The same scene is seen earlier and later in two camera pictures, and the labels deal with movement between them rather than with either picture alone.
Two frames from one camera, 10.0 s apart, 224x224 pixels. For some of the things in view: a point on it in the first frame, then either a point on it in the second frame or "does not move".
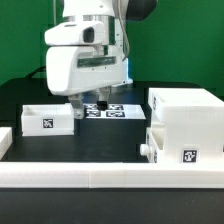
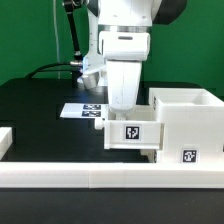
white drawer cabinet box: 193,124 does not move
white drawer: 47,119 → 140,130
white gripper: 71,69 → 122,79
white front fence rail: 112,175 does not move
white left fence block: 6,139 does not move
